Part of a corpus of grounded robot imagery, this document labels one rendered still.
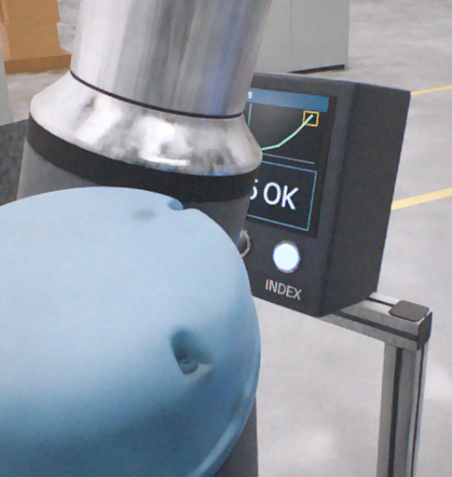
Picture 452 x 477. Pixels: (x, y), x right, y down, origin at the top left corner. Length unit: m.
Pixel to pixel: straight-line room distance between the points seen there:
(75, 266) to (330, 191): 0.34
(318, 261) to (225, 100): 0.26
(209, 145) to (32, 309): 0.13
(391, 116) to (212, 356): 0.42
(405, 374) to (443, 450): 1.47
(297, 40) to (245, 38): 6.67
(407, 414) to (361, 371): 1.70
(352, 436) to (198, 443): 1.89
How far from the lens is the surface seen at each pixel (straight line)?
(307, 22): 7.01
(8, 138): 1.78
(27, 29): 8.21
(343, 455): 2.02
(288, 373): 2.31
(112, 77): 0.30
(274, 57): 6.88
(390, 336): 0.61
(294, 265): 0.54
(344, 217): 0.54
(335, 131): 0.52
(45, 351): 0.19
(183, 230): 0.23
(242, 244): 0.57
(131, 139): 0.29
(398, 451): 0.67
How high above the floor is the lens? 1.36
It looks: 25 degrees down
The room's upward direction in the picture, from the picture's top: 3 degrees counter-clockwise
